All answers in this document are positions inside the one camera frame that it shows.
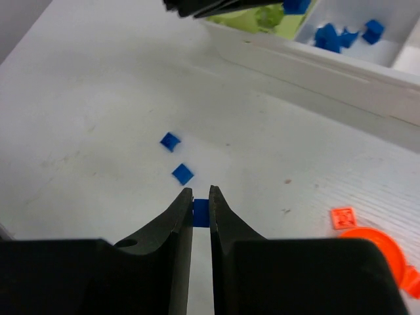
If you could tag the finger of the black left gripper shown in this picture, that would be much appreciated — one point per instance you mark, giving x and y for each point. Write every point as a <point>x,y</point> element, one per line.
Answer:
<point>205,8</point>

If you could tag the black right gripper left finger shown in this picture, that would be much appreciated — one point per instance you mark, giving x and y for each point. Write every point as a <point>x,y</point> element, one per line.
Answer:
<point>144,273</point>

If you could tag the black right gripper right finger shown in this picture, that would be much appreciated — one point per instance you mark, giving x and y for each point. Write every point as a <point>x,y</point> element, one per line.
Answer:
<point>256,275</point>

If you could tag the green studded lego brick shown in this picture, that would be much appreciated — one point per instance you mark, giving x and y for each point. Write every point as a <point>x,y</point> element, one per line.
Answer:
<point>267,19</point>

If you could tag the small blue lego block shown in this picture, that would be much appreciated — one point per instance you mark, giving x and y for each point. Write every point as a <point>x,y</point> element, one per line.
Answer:
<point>201,213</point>

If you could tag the small blue lego tile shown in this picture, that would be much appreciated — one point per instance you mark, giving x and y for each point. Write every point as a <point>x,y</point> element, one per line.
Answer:
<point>295,7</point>

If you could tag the small blue lego slope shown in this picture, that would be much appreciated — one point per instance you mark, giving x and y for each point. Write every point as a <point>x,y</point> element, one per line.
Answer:
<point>183,174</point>

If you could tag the blue curved lego piece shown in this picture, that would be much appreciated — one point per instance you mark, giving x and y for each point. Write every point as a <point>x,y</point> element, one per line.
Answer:
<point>328,39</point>

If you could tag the small blue lego piece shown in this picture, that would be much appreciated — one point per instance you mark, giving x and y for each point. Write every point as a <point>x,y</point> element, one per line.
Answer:
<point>170,141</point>

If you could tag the small blue lego brick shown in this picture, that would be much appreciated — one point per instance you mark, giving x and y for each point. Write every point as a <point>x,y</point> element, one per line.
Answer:
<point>373,31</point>

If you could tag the small orange lego square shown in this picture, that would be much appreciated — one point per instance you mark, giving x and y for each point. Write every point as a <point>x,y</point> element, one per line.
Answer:
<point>343,218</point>

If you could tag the orange funnel lego far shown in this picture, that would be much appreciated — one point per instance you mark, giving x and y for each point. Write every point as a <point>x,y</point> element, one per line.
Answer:
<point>406,276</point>

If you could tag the white three-compartment tray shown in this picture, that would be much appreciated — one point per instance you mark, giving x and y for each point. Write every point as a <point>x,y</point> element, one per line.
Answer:
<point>381,78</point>

